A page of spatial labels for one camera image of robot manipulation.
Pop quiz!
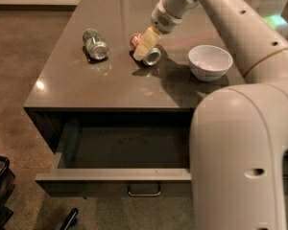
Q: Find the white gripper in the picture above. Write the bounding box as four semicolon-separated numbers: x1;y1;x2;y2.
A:
142;2;182;49

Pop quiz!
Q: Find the black chair leg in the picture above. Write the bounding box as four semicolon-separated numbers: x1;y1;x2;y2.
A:
60;208;79;230

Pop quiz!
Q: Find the red coke can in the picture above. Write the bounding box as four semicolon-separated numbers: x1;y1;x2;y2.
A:
130;33;161;66

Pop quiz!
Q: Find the white bowl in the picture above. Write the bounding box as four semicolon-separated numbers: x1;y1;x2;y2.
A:
188;45;233;81

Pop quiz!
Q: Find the green soda can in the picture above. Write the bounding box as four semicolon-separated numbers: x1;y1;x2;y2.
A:
83;29;109;60

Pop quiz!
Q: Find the metal drawer handle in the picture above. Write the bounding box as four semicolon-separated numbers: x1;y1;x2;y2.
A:
127;184;161;197

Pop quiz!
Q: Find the open grey top drawer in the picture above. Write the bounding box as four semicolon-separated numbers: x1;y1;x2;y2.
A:
36;123;191;197

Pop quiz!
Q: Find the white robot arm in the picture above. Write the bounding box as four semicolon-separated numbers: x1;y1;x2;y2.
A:
134;0;288;230

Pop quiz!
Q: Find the black cart with items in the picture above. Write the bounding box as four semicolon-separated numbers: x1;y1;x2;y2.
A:
0;156;15;230

